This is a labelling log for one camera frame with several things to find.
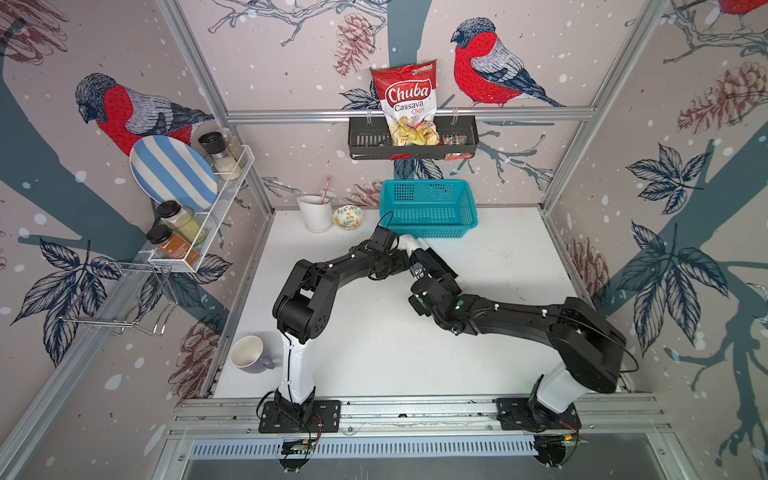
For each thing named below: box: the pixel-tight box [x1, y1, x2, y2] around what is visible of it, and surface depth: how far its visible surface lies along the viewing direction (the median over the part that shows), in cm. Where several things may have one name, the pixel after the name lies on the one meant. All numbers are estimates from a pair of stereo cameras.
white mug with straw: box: [297, 182, 335, 233], surface depth 112 cm
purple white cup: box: [230, 335, 275, 371], surface depth 79 cm
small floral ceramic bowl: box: [332, 204, 364, 231], surface depth 118 cm
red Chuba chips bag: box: [371, 59, 441, 146], surface depth 83 cm
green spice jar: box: [152, 200, 207, 246], surface depth 67 cm
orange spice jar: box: [146, 224, 201, 268], surface depth 63 cm
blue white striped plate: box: [129, 135, 218, 213], surface depth 73 cm
